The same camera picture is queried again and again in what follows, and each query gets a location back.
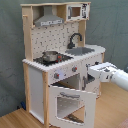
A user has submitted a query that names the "black stovetop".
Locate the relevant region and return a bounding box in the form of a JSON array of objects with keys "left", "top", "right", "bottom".
[{"left": 35, "top": 54, "right": 70, "bottom": 66}]

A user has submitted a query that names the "right red-silver knob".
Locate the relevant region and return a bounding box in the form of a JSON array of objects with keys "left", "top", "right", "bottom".
[{"left": 71, "top": 65, "right": 78, "bottom": 73}]

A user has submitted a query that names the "grey sink basin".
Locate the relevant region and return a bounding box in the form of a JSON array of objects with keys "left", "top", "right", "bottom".
[{"left": 66, "top": 47, "right": 94, "bottom": 56}]

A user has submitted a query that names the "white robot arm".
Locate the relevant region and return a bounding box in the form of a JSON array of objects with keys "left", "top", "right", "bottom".
[{"left": 88, "top": 62, "right": 128, "bottom": 91}]

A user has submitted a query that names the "toy microwave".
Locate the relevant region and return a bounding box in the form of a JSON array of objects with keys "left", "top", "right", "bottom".
[{"left": 66, "top": 3, "right": 90, "bottom": 21}]

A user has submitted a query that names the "wooden toy kitchen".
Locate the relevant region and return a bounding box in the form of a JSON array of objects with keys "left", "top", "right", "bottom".
[{"left": 22, "top": 2, "right": 105, "bottom": 128}]

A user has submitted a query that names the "black faucet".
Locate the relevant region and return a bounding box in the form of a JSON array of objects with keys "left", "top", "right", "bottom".
[{"left": 67, "top": 32, "right": 83, "bottom": 50}]

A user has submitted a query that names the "white dishwasher door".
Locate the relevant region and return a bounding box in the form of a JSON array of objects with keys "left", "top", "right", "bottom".
[{"left": 81, "top": 55, "right": 102, "bottom": 98}]

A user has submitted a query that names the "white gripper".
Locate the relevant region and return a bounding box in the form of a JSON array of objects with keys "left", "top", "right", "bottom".
[{"left": 88, "top": 62, "right": 117, "bottom": 82}]

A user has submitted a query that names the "red-silver knob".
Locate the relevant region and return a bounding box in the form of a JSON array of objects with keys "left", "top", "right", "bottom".
[
  {"left": 54, "top": 73, "right": 60, "bottom": 79},
  {"left": 71, "top": 65, "right": 78, "bottom": 73}
]

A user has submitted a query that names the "white oven door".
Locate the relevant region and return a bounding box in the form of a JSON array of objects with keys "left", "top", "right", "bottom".
[{"left": 49, "top": 86, "right": 96, "bottom": 128}]

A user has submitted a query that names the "grey range hood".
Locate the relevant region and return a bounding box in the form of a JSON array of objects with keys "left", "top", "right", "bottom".
[{"left": 34, "top": 6, "right": 64, "bottom": 27}]

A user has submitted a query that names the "silver cooking pot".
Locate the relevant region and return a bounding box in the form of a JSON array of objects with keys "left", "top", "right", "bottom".
[{"left": 43, "top": 51, "right": 58, "bottom": 62}]

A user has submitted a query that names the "left red-silver knob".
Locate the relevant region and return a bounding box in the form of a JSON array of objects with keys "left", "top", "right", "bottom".
[{"left": 54, "top": 73, "right": 60, "bottom": 79}]

